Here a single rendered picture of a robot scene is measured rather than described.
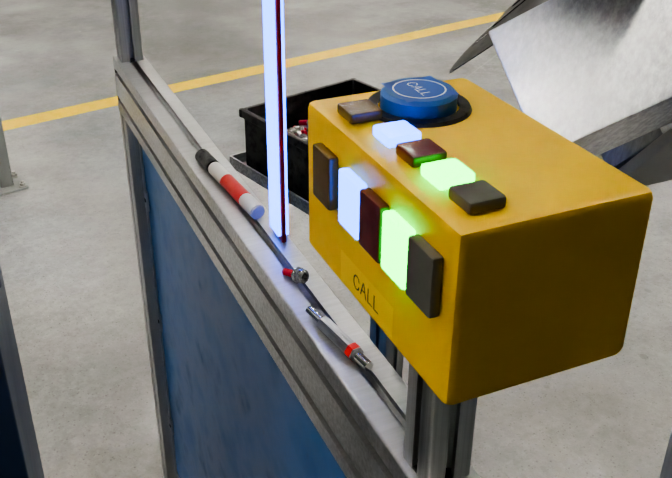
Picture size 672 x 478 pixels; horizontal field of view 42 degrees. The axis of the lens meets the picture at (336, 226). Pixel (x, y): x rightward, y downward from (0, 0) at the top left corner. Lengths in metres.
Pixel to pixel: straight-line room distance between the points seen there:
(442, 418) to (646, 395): 1.56
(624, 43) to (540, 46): 0.07
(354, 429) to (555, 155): 0.26
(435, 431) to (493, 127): 0.17
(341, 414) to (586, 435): 1.32
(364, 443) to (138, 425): 1.33
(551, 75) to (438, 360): 0.45
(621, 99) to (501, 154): 0.38
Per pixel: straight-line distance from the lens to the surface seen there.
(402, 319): 0.41
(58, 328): 2.22
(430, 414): 0.50
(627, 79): 0.79
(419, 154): 0.40
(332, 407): 0.64
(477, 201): 0.36
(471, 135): 0.44
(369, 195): 0.41
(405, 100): 0.45
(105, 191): 2.83
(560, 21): 0.82
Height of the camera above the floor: 1.24
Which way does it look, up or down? 29 degrees down
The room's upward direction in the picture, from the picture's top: straight up
